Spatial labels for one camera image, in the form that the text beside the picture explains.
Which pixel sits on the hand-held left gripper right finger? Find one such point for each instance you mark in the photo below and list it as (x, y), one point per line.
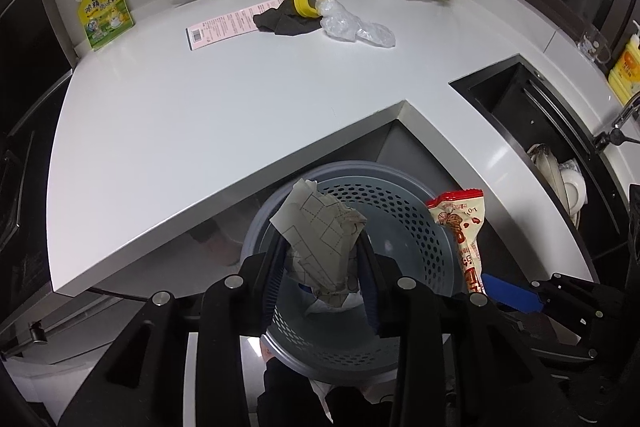
(370, 287)

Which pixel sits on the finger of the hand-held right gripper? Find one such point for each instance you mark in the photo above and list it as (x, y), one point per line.
(515, 298)
(570, 353)

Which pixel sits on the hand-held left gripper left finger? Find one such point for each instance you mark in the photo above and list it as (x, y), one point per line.
(275, 277)

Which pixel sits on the white tissue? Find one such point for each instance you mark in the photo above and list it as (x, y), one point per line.
(340, 304)

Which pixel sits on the printed paper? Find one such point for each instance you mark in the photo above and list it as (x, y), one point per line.
(320, 237)

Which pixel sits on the grey perforated waste basket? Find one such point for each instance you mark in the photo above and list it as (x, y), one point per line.
(400, 217)

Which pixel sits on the red and cream snack wrapper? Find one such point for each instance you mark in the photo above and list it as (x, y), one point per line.
(462, 227)

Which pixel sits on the white bowl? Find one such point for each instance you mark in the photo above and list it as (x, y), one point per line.
(574, 189)

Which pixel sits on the cream plate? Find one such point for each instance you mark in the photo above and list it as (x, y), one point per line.
(547, 172)

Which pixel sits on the chrome faucet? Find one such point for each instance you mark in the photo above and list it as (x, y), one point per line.
(620, 127)

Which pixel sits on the black sink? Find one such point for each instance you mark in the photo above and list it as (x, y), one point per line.
(505, 102)

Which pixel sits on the yellow dish soap bottle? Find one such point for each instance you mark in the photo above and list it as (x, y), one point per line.
(627, 67)

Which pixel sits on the black cloth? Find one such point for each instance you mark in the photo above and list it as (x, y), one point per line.
(285, 23)

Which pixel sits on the pink paper strip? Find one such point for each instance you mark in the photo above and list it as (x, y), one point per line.
(225, 26)

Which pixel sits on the clear plastic bag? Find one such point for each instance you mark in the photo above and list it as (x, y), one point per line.
(345, 27)

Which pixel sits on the clear glass cup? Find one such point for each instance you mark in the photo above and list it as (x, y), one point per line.
(595, 46)

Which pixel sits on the green and yellow refill pouch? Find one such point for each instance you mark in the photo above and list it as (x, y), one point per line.
(105, 14)

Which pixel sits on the black integrated stove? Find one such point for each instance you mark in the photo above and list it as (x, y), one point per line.
(30, 57)

